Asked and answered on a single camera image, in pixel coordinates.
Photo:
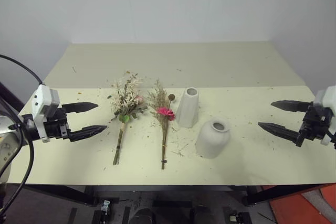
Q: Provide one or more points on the dark rounded shape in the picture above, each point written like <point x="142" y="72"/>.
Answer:
<point x="141" y="217"/>

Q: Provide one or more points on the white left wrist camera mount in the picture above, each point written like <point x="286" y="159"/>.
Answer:
<point x="42" y="98"/>

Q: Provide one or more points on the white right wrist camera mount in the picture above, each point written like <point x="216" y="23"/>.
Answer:
<point x="325" y="98"/>

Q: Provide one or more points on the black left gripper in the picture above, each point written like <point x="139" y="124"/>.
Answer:
<point x="56" y="127"/>

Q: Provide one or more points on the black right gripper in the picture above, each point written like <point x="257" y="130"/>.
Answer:
<point x="316" y="124"/>

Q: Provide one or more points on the black metal table frame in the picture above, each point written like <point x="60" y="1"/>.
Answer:
<point x="162" y="189"/>

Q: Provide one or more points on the tall tapered white vase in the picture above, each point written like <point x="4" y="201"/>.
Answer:
<point x="187" y="111"/>

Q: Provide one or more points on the round squat white vase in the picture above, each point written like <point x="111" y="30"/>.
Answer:
<point x="211" y="142"/>

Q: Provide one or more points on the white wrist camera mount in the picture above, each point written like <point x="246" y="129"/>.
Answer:
<point x="42" y="98"/>
<point x="325" y="98"/>

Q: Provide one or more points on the orange floor object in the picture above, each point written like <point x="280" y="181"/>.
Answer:
<point x="294" y="213"/>

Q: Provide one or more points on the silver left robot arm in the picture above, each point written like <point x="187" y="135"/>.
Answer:
<point x="5" y="153"/>

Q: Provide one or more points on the dried bouquet with pink flower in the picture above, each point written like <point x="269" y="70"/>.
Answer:
<point x="165" y="112"/>

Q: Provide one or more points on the dried white and green bouquet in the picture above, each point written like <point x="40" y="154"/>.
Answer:
<point x="128" y="100"/>

